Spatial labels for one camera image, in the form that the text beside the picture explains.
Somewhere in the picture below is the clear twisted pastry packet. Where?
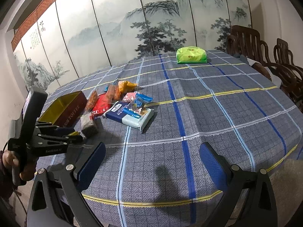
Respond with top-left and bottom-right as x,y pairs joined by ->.
105,85 -> 121,103

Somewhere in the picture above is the orange snack packet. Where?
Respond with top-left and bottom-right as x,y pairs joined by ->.
118,80 -> 138,94

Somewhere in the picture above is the person's left hand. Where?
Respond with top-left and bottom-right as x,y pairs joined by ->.
2,150 -> 38,181

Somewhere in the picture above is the red gold toffee tin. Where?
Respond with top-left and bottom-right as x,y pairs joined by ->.
39,91 -> 87,128

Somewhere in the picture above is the dark brown snack packet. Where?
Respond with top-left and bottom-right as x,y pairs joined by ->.
80,112 -> 98,138

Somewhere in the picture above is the clear fried snack packet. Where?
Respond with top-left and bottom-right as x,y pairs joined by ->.
85,90 -> 98,112

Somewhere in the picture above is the red snack packet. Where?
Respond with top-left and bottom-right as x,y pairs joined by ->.
91,93 -> 111,117

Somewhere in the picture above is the blue plaid tablecloth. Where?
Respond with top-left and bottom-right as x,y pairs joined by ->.
46,50 -> 302,226

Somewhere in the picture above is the blue small snack packet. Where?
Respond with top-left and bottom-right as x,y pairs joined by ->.
131,92 -> 152,114

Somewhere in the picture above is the dark wooden chair far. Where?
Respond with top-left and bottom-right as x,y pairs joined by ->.
274,38 -> 302,112

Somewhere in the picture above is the dark wooden chair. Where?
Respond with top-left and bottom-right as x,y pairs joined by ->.
226,25 -> 298,95
274,38 -> 302,112

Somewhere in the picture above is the landscape painted folding screen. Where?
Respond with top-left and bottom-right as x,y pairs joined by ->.
11,0 -> 252,93

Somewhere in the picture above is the green tissue pack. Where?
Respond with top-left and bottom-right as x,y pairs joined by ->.
176,46 -> 208,64

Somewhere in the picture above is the dark wooden chair near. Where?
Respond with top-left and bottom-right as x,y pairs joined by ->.
226,25 -> 298,95

